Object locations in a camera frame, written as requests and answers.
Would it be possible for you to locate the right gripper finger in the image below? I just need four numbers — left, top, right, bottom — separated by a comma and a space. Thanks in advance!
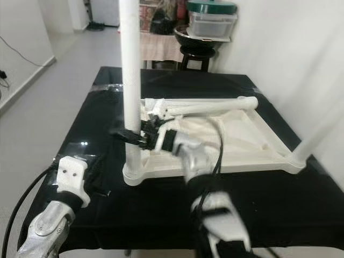
109, 126, 145, 146

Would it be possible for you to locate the clear tape patch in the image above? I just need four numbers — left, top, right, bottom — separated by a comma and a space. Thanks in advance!
91, 83, 124, 92

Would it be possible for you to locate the black tablecloth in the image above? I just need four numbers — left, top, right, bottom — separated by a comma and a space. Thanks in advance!
17, 66, 344, 258

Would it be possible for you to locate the pink checked cloth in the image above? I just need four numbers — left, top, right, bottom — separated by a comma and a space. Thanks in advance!
140, 31, 183, 62

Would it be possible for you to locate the cream plastic table top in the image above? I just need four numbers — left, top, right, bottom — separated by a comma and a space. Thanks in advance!
123, 96, 307, 186

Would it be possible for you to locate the black wok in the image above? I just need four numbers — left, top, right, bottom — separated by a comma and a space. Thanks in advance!
173, 27, 233, 49

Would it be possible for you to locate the black floor appliance base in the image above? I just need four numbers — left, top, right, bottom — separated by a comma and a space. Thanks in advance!
86, 21, 105, 31

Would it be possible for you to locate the red printed box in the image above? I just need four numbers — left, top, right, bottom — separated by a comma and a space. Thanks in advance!
139, 3, 159, 32

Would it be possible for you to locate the white cabinet appliance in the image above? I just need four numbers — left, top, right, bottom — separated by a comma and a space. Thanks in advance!
90, 0, 120, 26

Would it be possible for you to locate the clear plastic container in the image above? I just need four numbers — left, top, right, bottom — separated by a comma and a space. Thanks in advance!
188, 12, 238, 39

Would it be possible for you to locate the green pot lid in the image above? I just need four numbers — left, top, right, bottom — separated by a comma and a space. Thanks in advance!
187, 0, 238, 15

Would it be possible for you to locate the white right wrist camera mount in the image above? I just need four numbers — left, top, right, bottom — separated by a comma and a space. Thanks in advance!
148, 102, 173, 151

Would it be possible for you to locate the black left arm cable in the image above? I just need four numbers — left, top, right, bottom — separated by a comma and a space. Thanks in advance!
1, 167, 61, 258

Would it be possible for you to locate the long black wall cable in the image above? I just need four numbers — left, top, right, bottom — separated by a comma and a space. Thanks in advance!
0, 37, 55, 68

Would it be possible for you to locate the black looped cable with plug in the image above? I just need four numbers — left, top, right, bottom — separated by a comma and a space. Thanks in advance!
0, 70, 11, 89

